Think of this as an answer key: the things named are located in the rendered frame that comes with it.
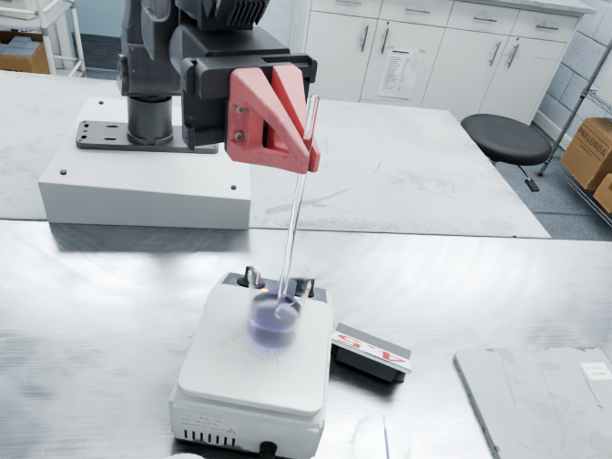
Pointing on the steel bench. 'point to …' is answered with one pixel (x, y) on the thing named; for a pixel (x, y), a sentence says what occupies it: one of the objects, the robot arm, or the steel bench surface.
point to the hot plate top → (256, 359)
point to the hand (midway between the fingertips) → (305, 158)
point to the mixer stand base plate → (541, 401)
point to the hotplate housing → (248, 423)
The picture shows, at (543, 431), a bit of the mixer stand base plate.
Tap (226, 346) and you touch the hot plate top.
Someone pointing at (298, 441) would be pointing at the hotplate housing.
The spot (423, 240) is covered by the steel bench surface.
